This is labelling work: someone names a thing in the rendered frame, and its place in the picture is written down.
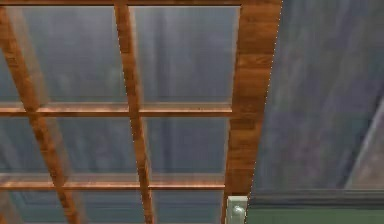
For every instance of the pale green door hinge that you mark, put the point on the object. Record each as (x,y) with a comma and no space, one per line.
(237,210)

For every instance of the brown wooden glass-pane door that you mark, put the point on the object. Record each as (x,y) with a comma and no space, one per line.
(250,83)

